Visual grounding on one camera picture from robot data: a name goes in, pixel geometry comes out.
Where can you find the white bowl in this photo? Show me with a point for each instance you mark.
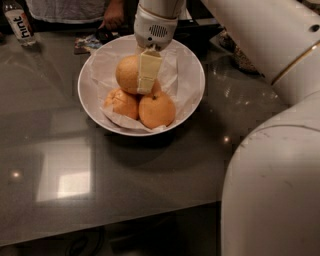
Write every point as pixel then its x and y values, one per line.
pixel 190 76

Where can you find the hint water bottle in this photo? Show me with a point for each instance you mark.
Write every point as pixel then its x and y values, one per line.
pixel 19 22

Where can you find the person's grey shirt torso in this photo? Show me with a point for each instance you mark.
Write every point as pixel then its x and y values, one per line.
pixel 67 11

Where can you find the colourful coaster on table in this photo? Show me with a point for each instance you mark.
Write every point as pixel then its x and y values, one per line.
pixel 86 43

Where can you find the person's left hand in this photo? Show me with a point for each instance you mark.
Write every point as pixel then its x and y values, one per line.
pixel 114 15

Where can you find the hidden back orange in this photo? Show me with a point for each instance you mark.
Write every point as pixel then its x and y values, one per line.
pixel 156 89

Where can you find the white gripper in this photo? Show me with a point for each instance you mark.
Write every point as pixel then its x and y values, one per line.
pixel 154 30

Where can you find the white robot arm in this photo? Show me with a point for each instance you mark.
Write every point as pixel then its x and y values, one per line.
pixel 271 194

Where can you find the dark tray at table edge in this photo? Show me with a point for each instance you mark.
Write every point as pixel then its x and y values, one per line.
pixel 186 31

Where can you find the white paper liner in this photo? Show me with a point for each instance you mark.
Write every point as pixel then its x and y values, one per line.
pixel 106 66

